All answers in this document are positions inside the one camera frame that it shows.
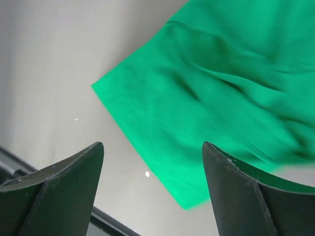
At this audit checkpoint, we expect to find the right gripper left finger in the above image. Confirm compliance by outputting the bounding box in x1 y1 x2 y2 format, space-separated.
0 141 104 236

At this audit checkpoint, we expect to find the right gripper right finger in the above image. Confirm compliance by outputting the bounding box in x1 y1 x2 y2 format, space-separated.
202 142 315 236

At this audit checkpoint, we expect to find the green t shirt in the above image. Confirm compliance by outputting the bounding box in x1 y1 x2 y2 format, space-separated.
92 0 315 209

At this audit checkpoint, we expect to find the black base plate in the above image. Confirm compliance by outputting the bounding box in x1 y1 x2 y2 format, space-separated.
0 145 141 236

